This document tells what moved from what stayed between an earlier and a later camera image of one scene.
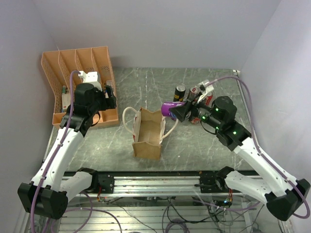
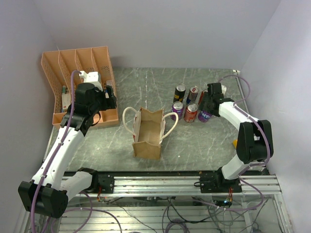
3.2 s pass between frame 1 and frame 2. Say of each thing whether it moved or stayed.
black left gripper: stayed
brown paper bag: stayed
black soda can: stayed
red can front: moved
